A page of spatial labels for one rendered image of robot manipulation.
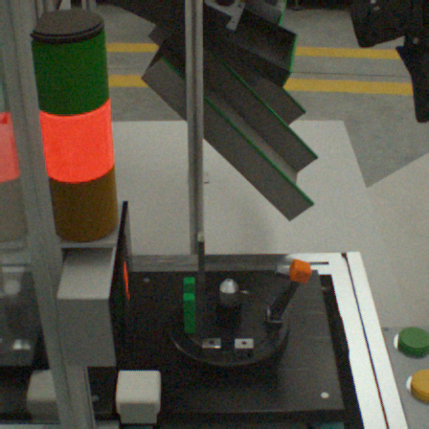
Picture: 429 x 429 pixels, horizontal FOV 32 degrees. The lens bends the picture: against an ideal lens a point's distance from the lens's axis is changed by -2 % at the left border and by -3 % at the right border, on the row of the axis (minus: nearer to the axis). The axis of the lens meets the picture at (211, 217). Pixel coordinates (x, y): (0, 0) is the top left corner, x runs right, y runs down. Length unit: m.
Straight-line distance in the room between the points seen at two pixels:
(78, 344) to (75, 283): 0.05
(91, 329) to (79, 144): 0.14
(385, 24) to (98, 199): 0.33
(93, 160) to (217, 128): 0.48
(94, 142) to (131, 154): 0.95
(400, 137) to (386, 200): 2.08
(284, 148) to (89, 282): 0.63
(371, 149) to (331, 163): 1.86
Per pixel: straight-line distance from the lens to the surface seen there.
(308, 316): 0.92
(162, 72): 0.97
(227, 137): 0.99
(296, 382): 0.84
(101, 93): 0.50
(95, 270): 0.56
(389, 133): 3.45
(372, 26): 0.73
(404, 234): 1.28
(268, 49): 1.02
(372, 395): 0.86
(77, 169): 0.52
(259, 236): 1.24
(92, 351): 0.57
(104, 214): 0.54
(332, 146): 1.50
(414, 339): 0.91
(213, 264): 1.02
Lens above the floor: 1.58
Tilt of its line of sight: 34 degrees down
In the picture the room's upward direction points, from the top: straight up
